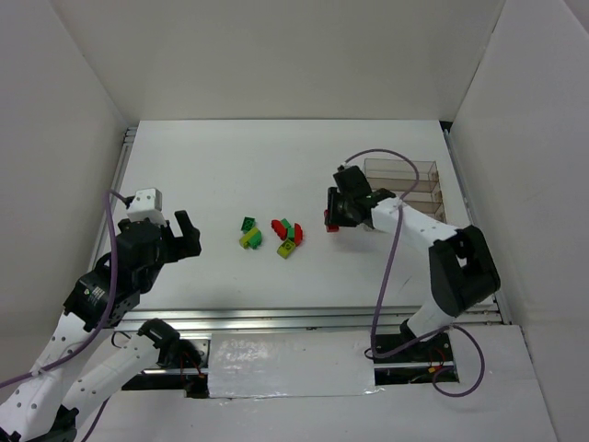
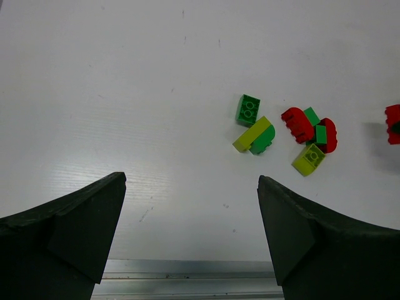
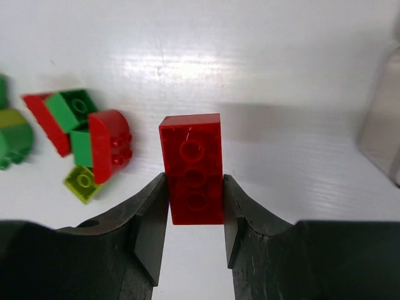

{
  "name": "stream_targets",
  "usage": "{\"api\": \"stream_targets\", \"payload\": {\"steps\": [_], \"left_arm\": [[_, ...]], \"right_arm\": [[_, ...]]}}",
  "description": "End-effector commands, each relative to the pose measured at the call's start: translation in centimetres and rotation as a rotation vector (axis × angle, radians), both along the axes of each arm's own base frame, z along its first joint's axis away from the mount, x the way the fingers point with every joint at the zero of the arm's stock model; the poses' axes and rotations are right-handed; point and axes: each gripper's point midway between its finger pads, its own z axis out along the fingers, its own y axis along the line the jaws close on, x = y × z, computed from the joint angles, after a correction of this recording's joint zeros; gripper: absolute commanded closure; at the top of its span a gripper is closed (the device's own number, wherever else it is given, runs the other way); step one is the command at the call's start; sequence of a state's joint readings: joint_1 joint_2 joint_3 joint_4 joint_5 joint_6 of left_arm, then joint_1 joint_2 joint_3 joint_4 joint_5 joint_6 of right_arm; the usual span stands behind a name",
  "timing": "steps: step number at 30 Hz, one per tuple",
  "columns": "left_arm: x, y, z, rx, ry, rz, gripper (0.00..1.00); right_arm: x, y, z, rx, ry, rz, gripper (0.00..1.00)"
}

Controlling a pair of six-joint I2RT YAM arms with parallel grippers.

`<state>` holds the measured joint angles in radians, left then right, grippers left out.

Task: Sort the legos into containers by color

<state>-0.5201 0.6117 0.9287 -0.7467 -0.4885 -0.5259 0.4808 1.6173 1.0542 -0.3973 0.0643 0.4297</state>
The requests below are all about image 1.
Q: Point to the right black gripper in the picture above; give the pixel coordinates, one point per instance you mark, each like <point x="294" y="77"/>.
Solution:
<point x="336" y="208"/>

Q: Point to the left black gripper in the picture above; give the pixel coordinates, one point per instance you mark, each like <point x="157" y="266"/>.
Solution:
<point x="171" y="240"/>

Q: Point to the red rectangular lego brick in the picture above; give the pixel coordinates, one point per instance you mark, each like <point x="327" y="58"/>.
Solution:
<point x="330" y="228"/>

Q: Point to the red rounded lego brick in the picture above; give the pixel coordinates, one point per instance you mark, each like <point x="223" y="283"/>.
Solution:
<point x="280" y="229"/>

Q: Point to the yellow-green sloped lego brick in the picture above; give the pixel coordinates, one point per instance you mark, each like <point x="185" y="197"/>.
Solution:
<point x="286" y="249"/>

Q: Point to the dark green lego brick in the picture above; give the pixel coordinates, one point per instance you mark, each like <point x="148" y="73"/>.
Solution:
<point x="247" y="224"/>

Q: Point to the yellow lego brick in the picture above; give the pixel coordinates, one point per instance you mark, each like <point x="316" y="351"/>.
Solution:
<point x="244" y="239"/>

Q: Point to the green rounded lego brick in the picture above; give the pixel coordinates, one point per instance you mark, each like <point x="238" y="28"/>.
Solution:
<point x="255" y="239"/>

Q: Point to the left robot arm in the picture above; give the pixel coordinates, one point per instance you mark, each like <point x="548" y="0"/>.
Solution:
<point x="53" y="400"/>

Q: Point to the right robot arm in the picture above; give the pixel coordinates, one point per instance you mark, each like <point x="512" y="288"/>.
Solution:
<point x="462" y="270"/>

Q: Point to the clear compartment container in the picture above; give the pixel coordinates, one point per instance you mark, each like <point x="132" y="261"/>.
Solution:
<point x="422" y="185"/>

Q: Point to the silver foil panel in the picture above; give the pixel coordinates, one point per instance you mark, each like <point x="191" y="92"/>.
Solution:
<point x="298" y="364"/>

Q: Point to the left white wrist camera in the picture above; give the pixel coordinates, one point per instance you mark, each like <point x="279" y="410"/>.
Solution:
<point x="147" y="205"/>

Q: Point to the aluminium front rail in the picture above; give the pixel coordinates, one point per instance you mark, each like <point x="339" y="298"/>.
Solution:
<point x="289" y="319"/>

